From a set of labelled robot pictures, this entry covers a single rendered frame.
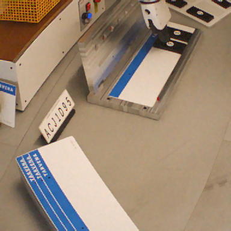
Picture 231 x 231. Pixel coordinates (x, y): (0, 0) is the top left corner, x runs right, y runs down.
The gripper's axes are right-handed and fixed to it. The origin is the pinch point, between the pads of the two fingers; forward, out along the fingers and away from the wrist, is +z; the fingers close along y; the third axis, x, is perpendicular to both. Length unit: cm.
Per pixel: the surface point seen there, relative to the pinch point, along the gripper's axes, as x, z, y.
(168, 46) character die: 0.8, 5.5, 1.8
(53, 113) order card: 17.0, 0.4, -38.1
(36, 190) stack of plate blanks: 5, -2, -69
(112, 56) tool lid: 10.7, -0.8, -13.6
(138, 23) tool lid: 10.5, -1.1, 4.7
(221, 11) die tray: -8.6, 9.6, 37.1
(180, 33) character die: -0.4, 5.6, 10.7
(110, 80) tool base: 10.8, 4.6, -17.9
